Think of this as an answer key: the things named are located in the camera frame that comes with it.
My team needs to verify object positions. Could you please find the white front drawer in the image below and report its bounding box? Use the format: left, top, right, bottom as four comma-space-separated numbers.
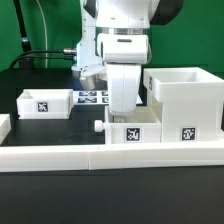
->
94, 106, 161, 144

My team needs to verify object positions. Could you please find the marker tag sheet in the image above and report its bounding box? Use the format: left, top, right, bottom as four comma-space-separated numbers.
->
73, 90, 109, 105

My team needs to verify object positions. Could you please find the white rear drawer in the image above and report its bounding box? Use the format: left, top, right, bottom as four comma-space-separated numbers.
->
16, 89, 74, 119

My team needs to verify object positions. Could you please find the black cable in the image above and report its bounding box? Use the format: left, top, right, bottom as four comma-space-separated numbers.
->
9, 48, 78, 70

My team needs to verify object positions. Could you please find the white drawer cabinet box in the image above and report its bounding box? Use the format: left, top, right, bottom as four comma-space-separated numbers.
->
143, 67, 224, 142

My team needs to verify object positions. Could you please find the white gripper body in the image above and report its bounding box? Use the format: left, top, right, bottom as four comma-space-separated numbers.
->
106, 64, 141, 116

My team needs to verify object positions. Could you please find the white fence rail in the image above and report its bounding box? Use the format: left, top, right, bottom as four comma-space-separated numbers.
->
0, 114, 224, 172

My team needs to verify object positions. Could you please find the white drawer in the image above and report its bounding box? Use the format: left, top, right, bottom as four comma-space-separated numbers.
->
16, 89, 74, 119
94, 106, 161, 144

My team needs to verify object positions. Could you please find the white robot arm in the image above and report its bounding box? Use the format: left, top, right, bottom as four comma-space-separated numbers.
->
72, 0, 184, 116

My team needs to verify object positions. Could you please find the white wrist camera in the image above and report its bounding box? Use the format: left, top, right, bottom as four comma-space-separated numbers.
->
80, 64, 107, 81

